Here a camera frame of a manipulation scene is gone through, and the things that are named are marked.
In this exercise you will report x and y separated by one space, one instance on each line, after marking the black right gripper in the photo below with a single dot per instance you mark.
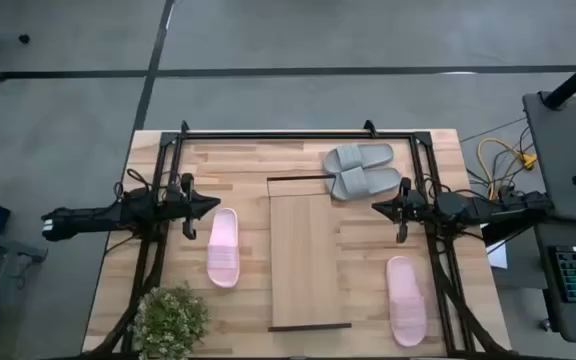
405 210

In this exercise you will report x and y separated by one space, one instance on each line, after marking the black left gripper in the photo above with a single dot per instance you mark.
188 205

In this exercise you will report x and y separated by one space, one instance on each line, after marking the grey rubber slide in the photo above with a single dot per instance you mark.
358 157
363 182

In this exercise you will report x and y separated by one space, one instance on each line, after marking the pink rubber slide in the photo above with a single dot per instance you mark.
405 305
223 250

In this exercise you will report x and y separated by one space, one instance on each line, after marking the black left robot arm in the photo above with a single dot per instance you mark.
93 220

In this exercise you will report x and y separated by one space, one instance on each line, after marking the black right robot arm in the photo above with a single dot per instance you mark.
478 207

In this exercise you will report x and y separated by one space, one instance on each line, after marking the light wooden board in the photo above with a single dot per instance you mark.
303 260

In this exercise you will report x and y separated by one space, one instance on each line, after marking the black electronics box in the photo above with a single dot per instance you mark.
505 232

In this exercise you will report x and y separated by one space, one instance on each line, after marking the white paper sheet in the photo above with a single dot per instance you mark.
499 256

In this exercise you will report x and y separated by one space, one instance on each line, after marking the green potted plant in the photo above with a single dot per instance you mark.
170 320

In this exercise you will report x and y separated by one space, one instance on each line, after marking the light grey desk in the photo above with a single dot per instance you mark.
563 160

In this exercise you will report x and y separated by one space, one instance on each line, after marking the grey metal stand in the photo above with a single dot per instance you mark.
13 247

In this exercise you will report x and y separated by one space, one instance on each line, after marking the black pole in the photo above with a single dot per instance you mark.
573 80

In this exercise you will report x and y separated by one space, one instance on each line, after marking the black metal rig frame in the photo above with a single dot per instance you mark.
293 135

